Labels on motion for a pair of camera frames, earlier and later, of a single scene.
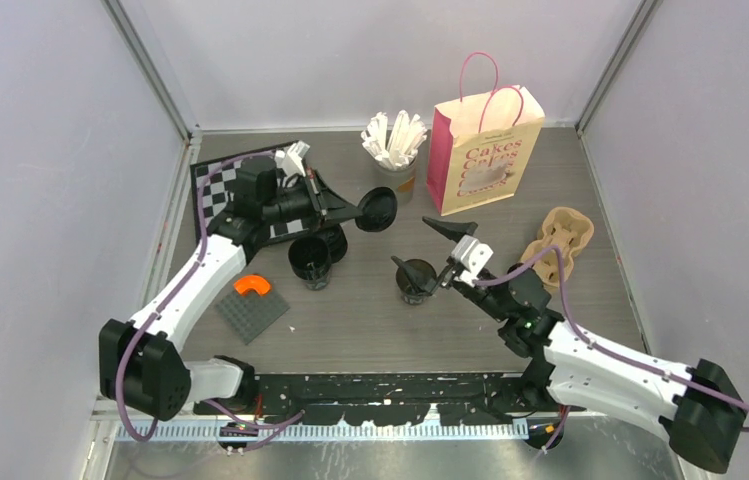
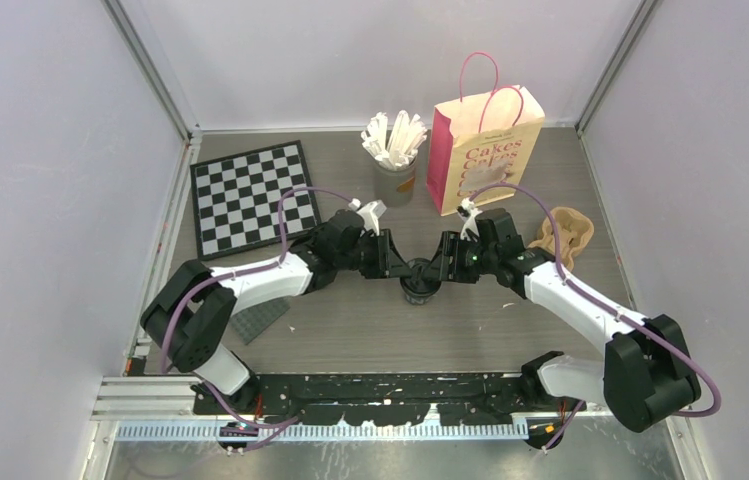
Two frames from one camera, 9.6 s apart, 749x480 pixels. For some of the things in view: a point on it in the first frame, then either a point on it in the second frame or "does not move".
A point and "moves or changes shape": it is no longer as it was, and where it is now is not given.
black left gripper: [332, 209] -> [382, 267]
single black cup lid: [379, 209] moves or changes shape
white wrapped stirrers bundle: [399, 147] does not move
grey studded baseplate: [250, 314] does not move
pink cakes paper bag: [480, 146] does not move
